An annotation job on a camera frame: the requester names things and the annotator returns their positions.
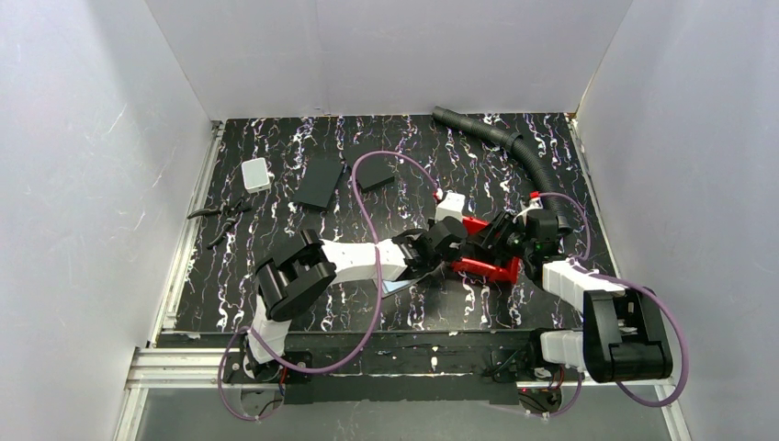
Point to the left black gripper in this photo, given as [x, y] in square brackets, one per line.
[459, 242]

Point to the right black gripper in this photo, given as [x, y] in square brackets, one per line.
[498, 233]

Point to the grey leather card holder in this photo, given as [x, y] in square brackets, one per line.
[389, 288]

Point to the red plastic bin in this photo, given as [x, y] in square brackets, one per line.
[468, 263]

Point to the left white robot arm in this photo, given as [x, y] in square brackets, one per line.
[295, 274]

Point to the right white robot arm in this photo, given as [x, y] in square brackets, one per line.
[621, 337]

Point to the black flat box right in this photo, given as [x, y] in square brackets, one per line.
[373, 173]

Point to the black flat box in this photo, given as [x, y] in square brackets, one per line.
[318, 183]
[373, 173]

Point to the black flat box left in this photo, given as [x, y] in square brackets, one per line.
[318, 183]

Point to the white square box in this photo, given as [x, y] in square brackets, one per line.
[256, 177]

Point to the black pliers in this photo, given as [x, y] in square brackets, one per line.
[226, 214]

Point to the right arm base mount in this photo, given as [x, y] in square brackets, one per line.
[544, 403]

